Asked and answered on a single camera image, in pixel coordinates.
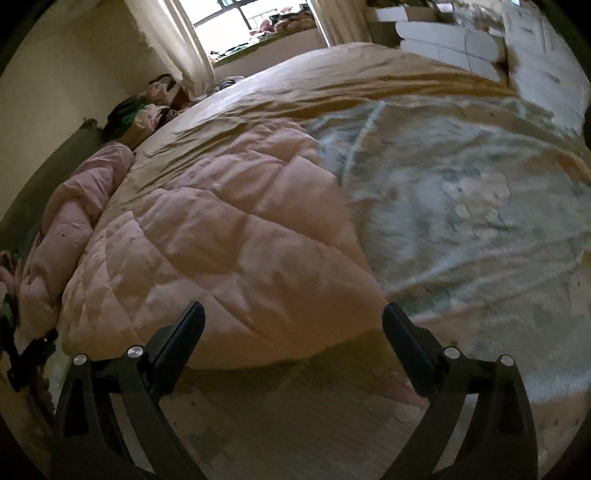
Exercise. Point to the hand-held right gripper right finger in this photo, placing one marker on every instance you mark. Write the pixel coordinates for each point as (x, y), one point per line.
(408, 344)

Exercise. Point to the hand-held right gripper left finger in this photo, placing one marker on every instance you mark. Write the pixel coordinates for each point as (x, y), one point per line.
(180, 346)

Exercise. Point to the pink quilted coat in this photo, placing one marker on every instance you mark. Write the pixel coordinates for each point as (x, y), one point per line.
(221, 258)

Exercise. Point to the pile of pillows and clothes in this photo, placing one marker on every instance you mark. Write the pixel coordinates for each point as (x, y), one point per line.
(143, 110)

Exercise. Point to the pile of clothes on windowsill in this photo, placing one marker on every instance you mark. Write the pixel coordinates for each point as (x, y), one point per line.
(272, 23)

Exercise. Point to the light green printed blanket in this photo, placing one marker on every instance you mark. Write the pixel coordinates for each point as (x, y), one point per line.
(461, 207)

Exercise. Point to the pink rolled blanket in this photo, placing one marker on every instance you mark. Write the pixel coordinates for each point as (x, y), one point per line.
(69, 217)

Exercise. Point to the grey-green headboard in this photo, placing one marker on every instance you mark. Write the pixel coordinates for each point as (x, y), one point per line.
(41, 175)

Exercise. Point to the striped cloth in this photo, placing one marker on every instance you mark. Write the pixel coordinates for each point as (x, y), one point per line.
(228, 82)

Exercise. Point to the bed with yellow sheet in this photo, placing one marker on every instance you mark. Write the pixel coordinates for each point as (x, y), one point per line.
(286, 83)

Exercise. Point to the cream curtain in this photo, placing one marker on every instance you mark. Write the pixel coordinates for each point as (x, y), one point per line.
(337, 21)
(171, 41)

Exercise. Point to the white dresser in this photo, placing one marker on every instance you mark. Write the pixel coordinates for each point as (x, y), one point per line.
(461, 41)

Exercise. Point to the window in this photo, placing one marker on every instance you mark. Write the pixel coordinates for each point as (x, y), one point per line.
(221, 14)

